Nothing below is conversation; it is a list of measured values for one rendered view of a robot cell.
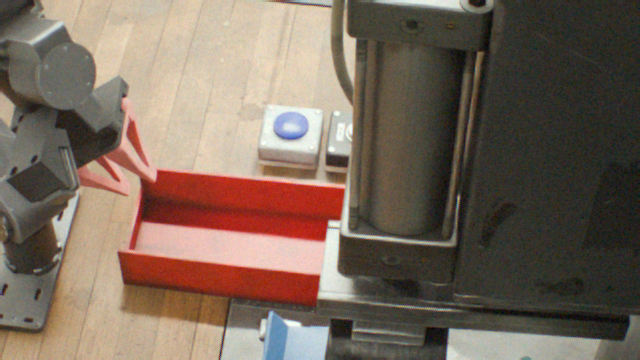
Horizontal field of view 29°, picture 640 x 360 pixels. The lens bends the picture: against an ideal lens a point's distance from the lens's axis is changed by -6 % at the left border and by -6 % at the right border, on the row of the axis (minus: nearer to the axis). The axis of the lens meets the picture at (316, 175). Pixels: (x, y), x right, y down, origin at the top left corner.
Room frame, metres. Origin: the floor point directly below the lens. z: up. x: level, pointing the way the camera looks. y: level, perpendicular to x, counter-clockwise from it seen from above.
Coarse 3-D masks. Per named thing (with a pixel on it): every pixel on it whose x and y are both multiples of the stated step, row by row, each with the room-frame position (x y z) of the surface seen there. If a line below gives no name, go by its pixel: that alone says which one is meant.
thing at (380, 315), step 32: (320, 288) 0.60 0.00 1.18; (352, 288) 0.60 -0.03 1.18; (384, 288) 0.60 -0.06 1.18; (416, 288) 0.60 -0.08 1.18; (448, 288) 0.61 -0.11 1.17; (352, 320) 0.59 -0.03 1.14; (384, 320) 0.58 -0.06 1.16; (416, 320) 0.58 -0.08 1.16; (448, 320) 0.57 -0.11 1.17; (480, 320) 0.57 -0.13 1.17; (512, 320) 0.57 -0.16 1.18; (544, 320) 0.57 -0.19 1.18; (576, 320) 0.56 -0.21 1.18; (608, 320) 0.56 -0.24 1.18; (352, 352) 0.56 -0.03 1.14; (384, 352) 0.56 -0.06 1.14; (416, 352) 0.56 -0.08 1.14
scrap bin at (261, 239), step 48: (144, 192) 0.90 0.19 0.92; (192, 192) 0.90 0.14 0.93; (240, 192) 0.89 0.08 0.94; (288, 192) 0.89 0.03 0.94; (336, 192) 0.88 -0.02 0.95; (144, 240) 0.85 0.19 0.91; (192, 240) 0.85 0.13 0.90; (240, 240) 0.85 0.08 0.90; (288, 240) 0.85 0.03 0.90; (192, 288) 0.78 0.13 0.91; (240, 288) 0.78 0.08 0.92; (288, 288) 0.77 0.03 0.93
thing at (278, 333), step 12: (276, 324) 0.67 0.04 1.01; (276, 336) 0.66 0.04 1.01; (288, 336) 0.67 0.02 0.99; (300, 336) 0.67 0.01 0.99; (312, 336) 0.67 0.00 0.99; (324, 336) 0.67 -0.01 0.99; (264, 348) 0.64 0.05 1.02; (276, 348) 0.65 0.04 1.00; (288, 348) 0.66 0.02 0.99; (300, 348) 0.66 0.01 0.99; (312, 348) 0.66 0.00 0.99; (324, 348) 0.66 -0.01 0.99
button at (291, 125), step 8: (288, 112) 1.01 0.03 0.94; (296, 112) 1.01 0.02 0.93; (280, 120) 1.00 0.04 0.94; (288, 120) 1.00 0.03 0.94; (296, 120) 1.00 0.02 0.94; (304, 120) 1.00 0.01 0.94; (280, 128) 0.98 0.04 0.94; (288, 128) 0.98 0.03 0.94; (296, 128) 0.98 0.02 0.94; (304, 128) 0.98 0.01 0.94; (280, 136) 0.98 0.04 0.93; (288, 136) 0.97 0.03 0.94; (296, 136) 0.97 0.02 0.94
